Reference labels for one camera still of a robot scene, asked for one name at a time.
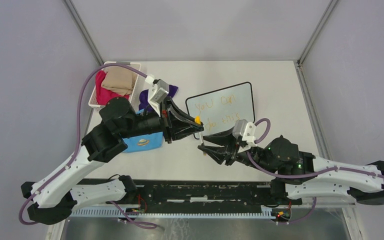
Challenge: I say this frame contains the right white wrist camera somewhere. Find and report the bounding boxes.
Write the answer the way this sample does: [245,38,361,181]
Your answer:
[232,119,256,147]

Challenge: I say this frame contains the purple cloth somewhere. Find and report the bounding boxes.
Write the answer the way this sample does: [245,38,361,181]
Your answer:
[138,84,179,113]

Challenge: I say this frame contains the beige cloth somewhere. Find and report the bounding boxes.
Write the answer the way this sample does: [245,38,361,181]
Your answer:
[101,66,138,96]

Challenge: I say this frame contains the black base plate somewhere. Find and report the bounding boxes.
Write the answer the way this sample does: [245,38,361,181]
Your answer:
[117,179,302,214]

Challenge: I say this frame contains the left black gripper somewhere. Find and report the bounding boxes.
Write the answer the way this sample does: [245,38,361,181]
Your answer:
[119,96,205,144]

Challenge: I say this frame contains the orange marker cap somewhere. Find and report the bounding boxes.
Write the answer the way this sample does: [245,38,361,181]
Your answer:
[194,116,202,125]

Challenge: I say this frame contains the blue patterned cloth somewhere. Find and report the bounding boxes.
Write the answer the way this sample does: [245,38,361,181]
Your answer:
[123,132,164,153]

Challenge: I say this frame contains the white orange marker pen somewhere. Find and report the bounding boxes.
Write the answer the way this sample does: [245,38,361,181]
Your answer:
[198,131,205,146]

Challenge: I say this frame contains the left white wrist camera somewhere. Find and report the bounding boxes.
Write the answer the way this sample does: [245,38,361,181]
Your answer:
[145,75,170,117]

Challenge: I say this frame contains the red cloth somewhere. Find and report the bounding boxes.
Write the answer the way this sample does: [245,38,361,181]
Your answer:
[95,70,130,105]

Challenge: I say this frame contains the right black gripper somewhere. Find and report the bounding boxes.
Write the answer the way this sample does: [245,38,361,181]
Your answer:
[197,125,277,175]

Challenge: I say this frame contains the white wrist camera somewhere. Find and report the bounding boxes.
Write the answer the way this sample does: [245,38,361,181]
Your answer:
[232,119,256,147]
[145,75,170,117]

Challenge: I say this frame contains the white slotted cable duct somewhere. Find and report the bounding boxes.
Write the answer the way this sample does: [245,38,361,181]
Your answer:
[69,205,275,220]

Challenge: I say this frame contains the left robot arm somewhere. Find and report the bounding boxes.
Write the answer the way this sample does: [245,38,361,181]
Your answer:
[21,97,204,225]

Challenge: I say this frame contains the black framed whiteboard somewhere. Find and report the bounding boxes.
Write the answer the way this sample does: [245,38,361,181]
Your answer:
[185,81,256,136]

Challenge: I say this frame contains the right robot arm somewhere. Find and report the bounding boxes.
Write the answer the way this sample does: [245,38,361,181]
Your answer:
[198,130,384,206]

